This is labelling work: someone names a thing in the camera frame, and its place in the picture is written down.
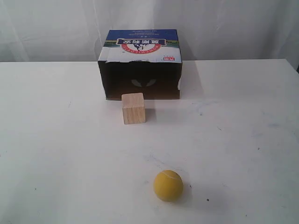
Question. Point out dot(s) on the wooden cube block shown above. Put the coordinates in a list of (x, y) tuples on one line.
[(133, 108)]

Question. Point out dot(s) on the printed cardboard box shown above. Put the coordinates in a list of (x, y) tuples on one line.
[(146, 61)]

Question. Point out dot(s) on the yellow tennis ball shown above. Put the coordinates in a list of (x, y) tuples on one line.
[(168, 186)]

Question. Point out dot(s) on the white backdrop curtain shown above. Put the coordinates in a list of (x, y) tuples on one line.
[(75, 30)]

